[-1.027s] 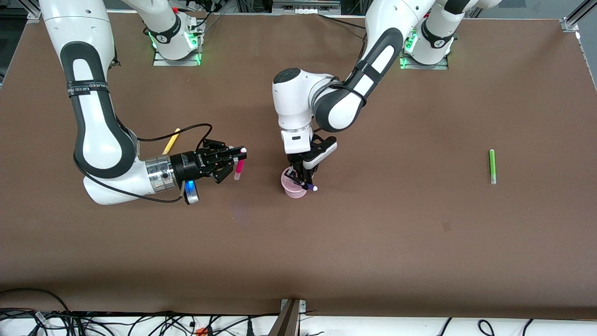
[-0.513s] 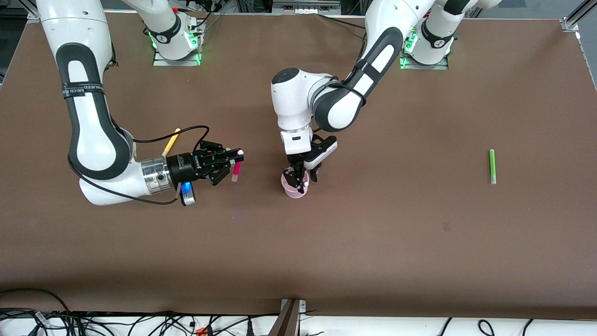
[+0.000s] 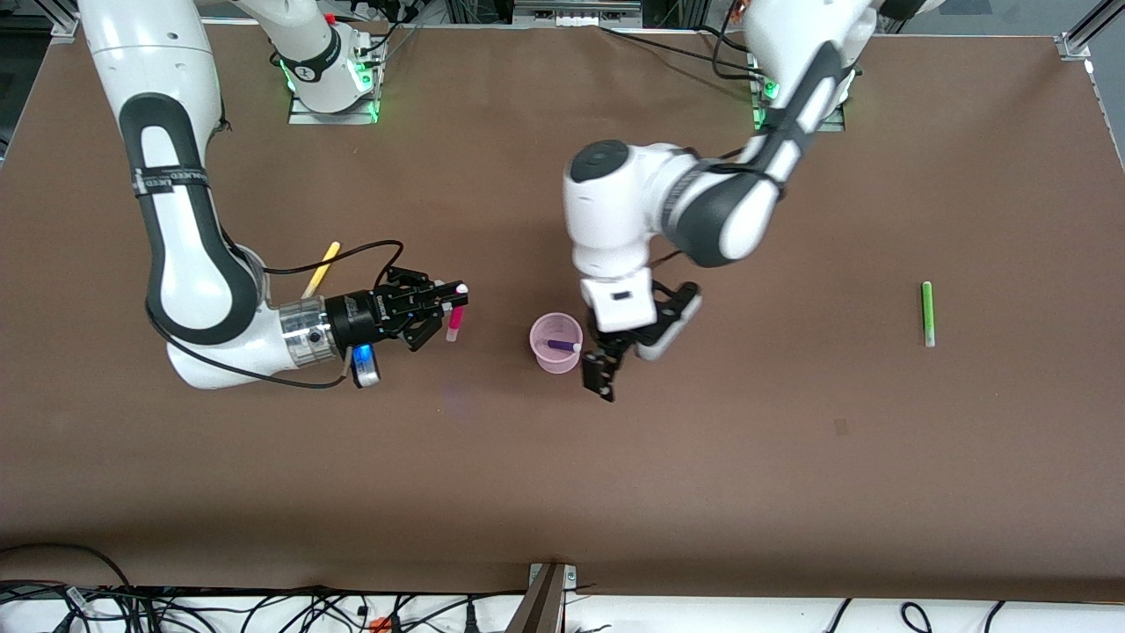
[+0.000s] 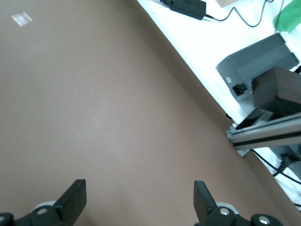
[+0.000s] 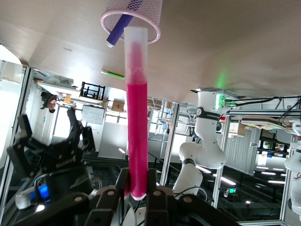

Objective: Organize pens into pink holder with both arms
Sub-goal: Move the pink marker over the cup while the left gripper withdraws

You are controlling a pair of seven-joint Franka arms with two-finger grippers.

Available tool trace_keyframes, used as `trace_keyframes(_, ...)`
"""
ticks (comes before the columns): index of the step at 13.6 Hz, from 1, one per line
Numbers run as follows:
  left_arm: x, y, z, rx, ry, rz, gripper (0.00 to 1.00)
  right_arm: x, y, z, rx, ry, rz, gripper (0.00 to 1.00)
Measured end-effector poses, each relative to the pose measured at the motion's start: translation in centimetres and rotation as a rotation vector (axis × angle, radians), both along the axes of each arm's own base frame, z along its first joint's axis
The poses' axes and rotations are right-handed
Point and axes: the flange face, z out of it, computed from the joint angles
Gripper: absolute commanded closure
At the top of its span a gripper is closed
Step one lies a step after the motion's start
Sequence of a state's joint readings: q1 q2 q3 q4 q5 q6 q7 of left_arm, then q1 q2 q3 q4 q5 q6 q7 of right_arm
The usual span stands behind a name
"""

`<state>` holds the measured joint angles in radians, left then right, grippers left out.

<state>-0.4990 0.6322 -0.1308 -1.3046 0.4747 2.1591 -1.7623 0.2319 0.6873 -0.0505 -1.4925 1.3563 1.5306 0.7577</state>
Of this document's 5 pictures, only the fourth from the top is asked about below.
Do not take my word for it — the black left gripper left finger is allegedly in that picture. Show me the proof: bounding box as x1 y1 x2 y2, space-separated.
14 179 87 226

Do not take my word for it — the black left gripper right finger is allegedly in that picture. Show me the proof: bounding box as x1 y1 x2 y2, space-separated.
193 180 251 226

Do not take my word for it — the black plug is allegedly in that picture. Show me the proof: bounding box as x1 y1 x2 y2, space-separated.
272 154 294 175

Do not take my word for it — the dark brown wooden block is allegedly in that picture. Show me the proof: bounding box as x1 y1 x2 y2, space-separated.
250 66 301 117

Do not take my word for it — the grey power supply box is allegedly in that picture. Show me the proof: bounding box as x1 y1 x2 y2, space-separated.
215 32 299 101

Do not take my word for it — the clear tape patch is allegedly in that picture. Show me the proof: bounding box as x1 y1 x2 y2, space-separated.
11 11 33 27

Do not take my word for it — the black power adapter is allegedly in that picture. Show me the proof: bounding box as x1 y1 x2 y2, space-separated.
159 0 206 21

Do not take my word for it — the cardboard piece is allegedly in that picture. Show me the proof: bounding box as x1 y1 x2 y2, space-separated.
216 0 238 8

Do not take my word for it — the green bag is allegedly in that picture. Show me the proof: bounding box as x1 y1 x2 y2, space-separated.
272 0 301 33

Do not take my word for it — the aluminium camera post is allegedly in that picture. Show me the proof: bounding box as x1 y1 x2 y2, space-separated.
226 113 301 157

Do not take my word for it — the black floor cable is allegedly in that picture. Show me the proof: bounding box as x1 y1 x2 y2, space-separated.
250 149 301 186

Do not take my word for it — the black adapter cable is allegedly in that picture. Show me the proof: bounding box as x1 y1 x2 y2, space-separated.
204 0 269 28

